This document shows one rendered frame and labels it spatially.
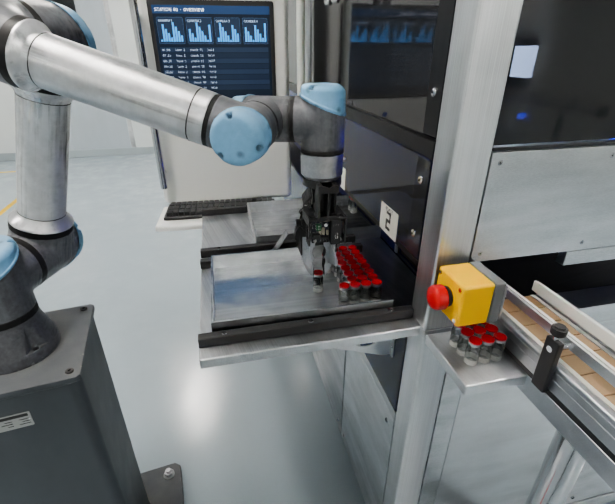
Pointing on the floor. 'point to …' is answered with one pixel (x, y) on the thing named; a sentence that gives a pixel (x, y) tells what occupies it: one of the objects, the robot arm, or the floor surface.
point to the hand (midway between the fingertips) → (317, 267)
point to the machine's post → (450, 216)
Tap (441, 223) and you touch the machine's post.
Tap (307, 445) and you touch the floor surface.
